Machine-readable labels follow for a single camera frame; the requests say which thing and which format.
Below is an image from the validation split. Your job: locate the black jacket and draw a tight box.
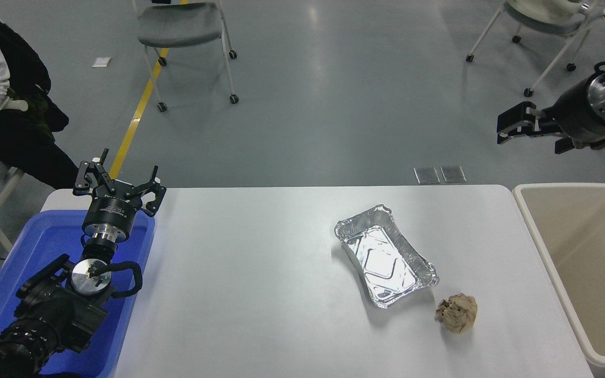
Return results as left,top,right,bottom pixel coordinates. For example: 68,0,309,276
0,9,70,133

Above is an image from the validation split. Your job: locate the large pale bin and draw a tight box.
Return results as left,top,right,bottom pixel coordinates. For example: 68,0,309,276
512,183,605,378

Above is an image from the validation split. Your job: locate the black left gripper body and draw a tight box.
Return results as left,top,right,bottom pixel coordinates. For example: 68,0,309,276
82,184,141,233

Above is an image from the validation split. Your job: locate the metal floor plate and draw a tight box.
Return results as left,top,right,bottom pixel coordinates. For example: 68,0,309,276
440,165,467,184
414,167,441,185

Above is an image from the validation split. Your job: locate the crumpled tan paper ball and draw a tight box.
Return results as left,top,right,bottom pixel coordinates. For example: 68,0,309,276
435,293,478,334

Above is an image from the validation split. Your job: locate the grey seat wheeled chair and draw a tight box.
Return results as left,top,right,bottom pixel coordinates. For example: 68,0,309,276
132,0,239,112

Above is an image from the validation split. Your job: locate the blue plastic tray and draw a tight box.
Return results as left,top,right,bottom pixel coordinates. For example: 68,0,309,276
0,209,156,378

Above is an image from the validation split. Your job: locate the white wheeled chair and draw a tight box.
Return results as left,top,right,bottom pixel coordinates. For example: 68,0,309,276
464,0,605,98

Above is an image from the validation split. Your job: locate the seated person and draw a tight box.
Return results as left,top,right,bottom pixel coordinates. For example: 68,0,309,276
0,0,80,190

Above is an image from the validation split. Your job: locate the silver foil tray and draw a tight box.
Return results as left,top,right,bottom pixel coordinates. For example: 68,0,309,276
334,205,440,309

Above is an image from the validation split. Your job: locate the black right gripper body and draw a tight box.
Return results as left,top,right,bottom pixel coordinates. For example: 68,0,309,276
547,73,605,145

